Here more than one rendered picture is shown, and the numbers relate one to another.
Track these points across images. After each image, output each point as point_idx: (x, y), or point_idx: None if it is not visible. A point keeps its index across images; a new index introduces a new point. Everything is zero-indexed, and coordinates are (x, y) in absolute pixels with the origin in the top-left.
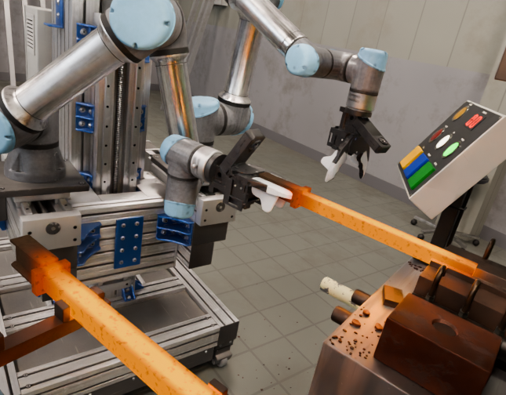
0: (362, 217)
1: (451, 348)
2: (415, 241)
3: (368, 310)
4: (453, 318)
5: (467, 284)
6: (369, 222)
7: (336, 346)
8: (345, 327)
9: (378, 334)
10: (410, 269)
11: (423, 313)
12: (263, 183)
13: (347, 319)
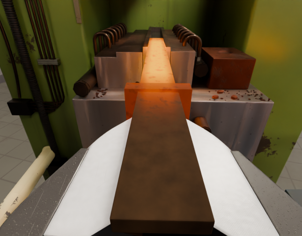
0: (155, 56)
1: (239, 50)
2: (159, 44)
3: (213, 95)
4: (212, 51)
5: (173, 46)
6: (163, 53)
7: (266, 98)
8: (246, 99)
9: (225, 91)
10: (110, 95)
11: (227, 55)
12: (239, 167)
13: (236, 101)
